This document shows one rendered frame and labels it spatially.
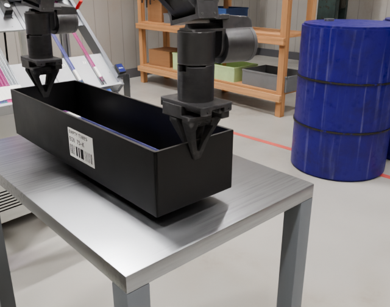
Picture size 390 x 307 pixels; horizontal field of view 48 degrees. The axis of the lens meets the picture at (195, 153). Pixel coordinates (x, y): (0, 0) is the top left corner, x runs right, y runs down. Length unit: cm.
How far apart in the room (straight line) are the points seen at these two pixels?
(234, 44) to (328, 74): 210
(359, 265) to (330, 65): 119
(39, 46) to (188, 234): 63
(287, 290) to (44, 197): 54
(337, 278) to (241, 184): 122
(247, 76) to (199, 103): 380
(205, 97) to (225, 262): 145
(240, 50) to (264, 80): 362
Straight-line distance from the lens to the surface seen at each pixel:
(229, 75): 459
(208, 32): 66
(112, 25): 580
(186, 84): 67
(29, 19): 114
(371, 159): 297
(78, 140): 88
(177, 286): 192
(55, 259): 217
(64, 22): 117
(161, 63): 546
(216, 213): 78
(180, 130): 70
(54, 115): 95
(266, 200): 83
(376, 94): 283
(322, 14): 602
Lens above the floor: 117
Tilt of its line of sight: 21 degrees down
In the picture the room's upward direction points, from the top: straight up
